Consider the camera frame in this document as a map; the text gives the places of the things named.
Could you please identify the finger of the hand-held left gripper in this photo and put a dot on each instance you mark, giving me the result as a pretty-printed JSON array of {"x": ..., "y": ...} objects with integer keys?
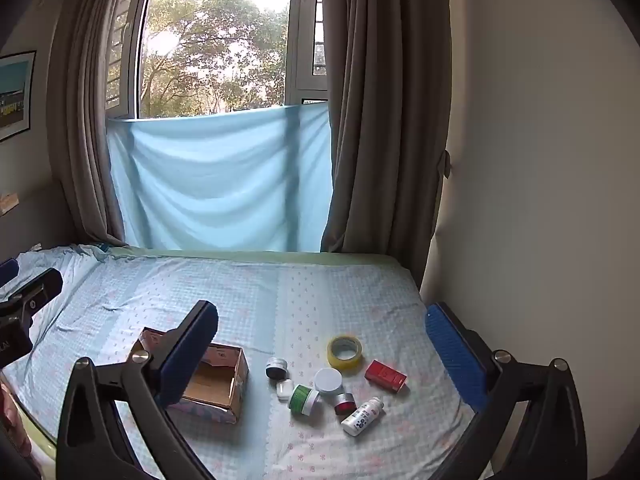
[
  {"x": 42, "y": 285},
  {"x": 7, "y": 270}
]

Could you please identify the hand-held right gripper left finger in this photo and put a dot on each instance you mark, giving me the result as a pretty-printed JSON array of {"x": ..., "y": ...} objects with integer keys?
[{"x": 172, "y": 360}]

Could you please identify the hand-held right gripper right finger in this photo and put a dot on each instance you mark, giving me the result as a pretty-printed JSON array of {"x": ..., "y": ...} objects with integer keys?
[{"x": 452, "y": 355}]

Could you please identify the cardboard box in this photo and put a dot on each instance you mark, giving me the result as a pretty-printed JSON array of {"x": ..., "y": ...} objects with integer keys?
[{"x": 220, "y": 370}]

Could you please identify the small red box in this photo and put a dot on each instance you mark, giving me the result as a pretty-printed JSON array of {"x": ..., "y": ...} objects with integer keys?
[{"x": 385, "y": 375}]

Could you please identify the black jar with silver lid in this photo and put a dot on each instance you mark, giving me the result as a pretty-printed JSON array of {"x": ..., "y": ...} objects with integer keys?
[{"x": 276, "y": 369}]

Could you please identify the white pill bottle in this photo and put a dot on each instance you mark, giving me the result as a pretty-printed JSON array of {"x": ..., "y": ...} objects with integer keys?
[{"x": 362, "y": 416}]

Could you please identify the small white case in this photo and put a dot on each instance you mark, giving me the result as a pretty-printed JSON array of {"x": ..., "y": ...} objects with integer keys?
[{"x": 285, "y": 389}]

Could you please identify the red-capped small jar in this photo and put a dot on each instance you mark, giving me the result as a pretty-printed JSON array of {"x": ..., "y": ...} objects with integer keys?
[{"x": 345, "y": 404}]

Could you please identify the green jar with silver lid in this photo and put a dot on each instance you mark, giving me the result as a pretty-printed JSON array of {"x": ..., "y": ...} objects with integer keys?
[{"x": 302, "y": 400}]

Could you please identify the person's left hand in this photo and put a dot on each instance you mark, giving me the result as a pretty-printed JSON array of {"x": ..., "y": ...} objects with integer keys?
[{"x": 12, "y": 420}]

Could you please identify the yellow tape roll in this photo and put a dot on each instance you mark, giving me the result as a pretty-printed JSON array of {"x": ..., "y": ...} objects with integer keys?
[{"x": 345, "y": 364}]

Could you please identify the white-lid pale green jar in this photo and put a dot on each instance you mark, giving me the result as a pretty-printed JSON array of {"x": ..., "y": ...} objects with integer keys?
[{"x": 329, "y": 380}]

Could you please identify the checked floral bed sheet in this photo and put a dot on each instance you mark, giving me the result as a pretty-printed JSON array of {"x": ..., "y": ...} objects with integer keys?
[{"x": 300, "y": 300}]

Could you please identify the grey-brown curtain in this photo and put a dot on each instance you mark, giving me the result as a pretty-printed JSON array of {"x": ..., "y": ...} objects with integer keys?
[
  {"x": 85, "y": 110},
  {"x": 385, "y": 110}
]

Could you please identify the light blue hanging cloth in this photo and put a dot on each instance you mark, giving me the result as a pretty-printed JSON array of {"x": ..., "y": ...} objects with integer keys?
[{"x": 215, "y": 180}]

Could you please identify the curtain tieback hook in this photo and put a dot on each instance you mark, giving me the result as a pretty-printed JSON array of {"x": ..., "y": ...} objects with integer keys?
[{"x": 447, "y": 162}]

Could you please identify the small wooden wall shelf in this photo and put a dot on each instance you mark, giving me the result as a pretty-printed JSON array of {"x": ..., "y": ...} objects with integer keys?
[{"x": 7, "y": 204}]

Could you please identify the framed wall picture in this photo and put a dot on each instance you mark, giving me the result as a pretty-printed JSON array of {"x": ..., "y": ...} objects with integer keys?
[{"x": 15, "y": 95}]

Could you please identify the window with grey frame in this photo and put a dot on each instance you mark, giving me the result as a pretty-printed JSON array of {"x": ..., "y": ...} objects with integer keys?
[{"x": 215, "y": 35}]

